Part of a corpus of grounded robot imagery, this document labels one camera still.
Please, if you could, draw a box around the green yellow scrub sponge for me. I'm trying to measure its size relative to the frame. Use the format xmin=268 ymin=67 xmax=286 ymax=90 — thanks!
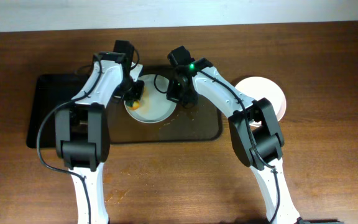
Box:
xmin=126 ymin=100 xmax=140 ymax=110

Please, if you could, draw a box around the pale green plate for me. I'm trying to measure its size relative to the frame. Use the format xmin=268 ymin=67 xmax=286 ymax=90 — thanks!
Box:
xmin=125 ymin=74 xmax=177 ymax=123

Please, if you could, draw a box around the white plate with sauce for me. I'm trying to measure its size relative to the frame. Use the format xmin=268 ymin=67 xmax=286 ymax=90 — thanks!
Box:
xmin=235 ymin=77 xmax=287 ymax=121

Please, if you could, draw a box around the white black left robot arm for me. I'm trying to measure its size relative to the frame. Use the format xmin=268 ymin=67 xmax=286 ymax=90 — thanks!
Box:
xmin=54 ymin=52 xmax=144 ymax=223

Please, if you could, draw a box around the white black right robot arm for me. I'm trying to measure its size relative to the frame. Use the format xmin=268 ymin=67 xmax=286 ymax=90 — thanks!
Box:
xmin=168 ymin=57 xmax=304 ymax=223

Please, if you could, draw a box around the brown serving tray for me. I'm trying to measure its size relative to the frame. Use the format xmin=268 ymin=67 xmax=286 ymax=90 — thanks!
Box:
xmin=107 ymin=65 xmax=223 ymax=144

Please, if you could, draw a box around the black plastic tray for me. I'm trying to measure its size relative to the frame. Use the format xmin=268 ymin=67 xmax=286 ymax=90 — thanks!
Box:
xmin=26 ymin=73 xmax=87 ymax=149

